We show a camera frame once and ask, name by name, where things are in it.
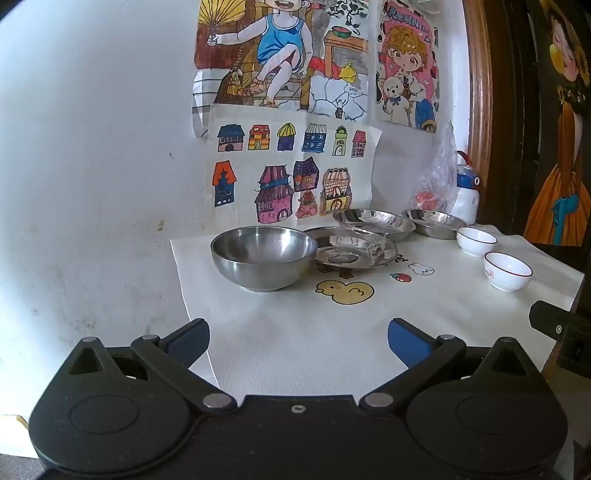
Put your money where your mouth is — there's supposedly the brown wooden frame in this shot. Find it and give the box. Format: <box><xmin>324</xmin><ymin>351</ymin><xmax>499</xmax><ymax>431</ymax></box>
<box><xmin>463</xmin><ymin>0</ymin><xmax>497</xmax><ymax>190</ymax></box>

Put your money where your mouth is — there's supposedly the white printed table mat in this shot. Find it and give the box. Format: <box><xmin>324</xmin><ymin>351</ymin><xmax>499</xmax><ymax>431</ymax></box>
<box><xmin>170</xmin><ymin>224</ymin><xmax>586</xmax><ymax>402</ymax></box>

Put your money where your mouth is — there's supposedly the houses drawing on paper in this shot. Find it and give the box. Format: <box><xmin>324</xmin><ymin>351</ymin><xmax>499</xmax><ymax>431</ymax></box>
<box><xmin>205</xmin><ymin>104</ymin><xmax>383</xmax><ymax>227</ymax></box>

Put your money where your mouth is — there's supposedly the steel plate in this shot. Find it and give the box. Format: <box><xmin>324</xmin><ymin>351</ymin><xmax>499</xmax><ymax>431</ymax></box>
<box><xmin>401</xmin><ymin>209</ymin><xmax>468</xmax><ymax>240</ymax></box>
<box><xmin>305</xmin><ymin>226</ymin><xmax>399</xmax><ymax>269</ymax></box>
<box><xmin>332</xmin><ymin>209</ymin><xmax>416</xmax><ymax>241</ymax></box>

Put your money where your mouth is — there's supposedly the small white red-rimmed bowl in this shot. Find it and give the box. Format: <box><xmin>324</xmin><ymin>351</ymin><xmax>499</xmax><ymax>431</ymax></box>
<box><xmin>483</xmin><ymin>252</ymin><xmax>533</xmax><ymax>292</ymax></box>
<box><xmin>456</xmin><ymin>227</ymin><xmax>498</xmax><ymax>257</ymax></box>

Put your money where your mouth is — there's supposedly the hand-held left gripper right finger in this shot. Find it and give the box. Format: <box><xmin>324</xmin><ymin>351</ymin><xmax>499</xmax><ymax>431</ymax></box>
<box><xmin>361</xmin><ymin>318</ymin><xmax>543</xmax><ymax>411</ymax></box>

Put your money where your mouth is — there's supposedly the child with fan drawing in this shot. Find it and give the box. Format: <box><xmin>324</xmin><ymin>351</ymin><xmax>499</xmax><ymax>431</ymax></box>
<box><xmin>191</xmin><ymin>0</ymin><xmax>372</xmax><ymax>123</ymax></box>

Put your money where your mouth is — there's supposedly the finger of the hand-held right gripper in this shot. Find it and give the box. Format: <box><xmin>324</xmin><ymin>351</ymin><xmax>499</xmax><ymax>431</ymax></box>
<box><xmin>529</xmin><ymin>300</ymin><xmax>591</xmax><ymax>344</ymax></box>

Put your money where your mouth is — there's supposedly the painting of orange dress figure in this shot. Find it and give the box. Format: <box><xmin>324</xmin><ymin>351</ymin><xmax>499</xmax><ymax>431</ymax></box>
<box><xmin>524</xmin><ymin>0</ymin><xmax>591</xmax><ymax>245</ymax></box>

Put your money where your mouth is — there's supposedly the deep steel bowl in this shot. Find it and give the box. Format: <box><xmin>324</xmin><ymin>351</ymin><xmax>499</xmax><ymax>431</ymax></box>
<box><xmin>211</xmin><ymin>226</ymin><xmax>318</xmax><ymax>292</ymax></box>

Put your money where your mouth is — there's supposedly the clear plastic bag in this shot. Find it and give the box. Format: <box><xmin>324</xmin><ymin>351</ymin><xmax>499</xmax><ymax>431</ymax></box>
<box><xmin>413</xmin><ymin>119</ymin><xmax>460</xmax><ymax>217</ymax></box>

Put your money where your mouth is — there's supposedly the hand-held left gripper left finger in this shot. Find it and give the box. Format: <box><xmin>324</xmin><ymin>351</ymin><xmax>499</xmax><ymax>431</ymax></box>
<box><xmin>58</xmin><ymin>318</ymin><xmax>237</xmax><ymax>413</ymax></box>

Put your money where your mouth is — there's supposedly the white and blue bottle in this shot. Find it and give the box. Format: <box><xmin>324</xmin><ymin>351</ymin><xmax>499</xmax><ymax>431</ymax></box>
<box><xmin>450</xmin><ymin>151</ymin><xmax>481</xmax><ymax>225</ymax></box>

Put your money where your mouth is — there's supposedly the cartoon girl with bear poster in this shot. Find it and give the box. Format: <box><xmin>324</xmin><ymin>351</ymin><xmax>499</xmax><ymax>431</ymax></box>
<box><xmin>376</xmin><ymin>0</ymin><xmax>439</xmax><ymax>134</ymax></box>

